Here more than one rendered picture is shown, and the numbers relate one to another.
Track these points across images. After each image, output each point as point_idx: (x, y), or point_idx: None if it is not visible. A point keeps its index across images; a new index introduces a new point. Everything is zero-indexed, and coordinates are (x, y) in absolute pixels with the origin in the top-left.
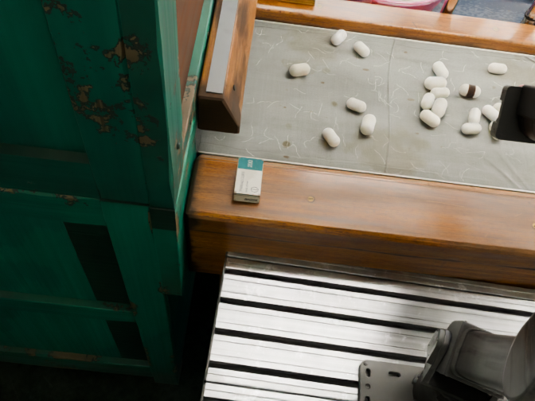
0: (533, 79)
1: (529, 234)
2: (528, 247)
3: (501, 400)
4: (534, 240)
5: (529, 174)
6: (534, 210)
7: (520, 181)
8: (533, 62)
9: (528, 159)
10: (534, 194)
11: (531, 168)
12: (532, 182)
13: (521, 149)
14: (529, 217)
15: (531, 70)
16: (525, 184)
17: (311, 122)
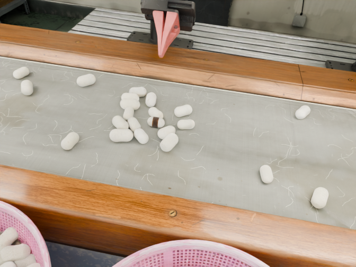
0: (352, 203)
1: (354, 77)
2: (354, 72)
3: (332, 67)
4: (350, 74)
5: (347, 118)
6: (352, 86)
7: (354, 115)
8: (353, 228)
9: (349, 127)
10: (344, 104)
11: (345, 122)
12: (344, 113)
13: (355, 134)
14: (355, 83)
15: (355, 215)
16: (349, 113)
17: None
